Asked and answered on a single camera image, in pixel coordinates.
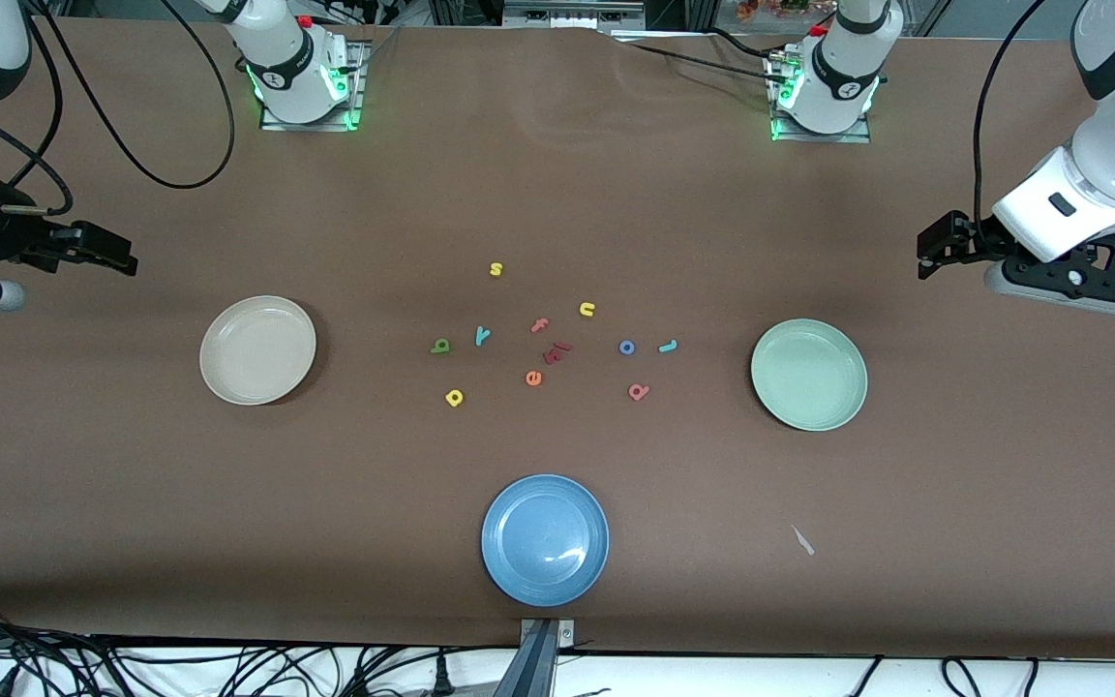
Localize beige round plate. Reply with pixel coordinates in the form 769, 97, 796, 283
199, 295, 317, 406

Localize green round plate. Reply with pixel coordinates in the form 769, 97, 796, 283
750, 318, 869, 432

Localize brown table cover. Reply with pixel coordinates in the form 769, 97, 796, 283
0, 15, 1115, 661

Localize orange decorative object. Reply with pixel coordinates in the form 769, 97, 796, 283
737, 0, 834, 22

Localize grey metal box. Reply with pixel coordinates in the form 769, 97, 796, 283
502, 0, 646, 30

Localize blue round plate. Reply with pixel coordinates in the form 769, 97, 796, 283
481, 473, 610, 608

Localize long black right arm cable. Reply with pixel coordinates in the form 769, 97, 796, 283
30, 0, 236, 191

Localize black cable on table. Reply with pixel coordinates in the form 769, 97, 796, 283
630, 41, 791, 86
703, 27, 776, 57

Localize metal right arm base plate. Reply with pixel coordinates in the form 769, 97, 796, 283
260, 39, 366, 132

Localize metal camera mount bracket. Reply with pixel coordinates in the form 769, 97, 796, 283
495, 618, 578, 697

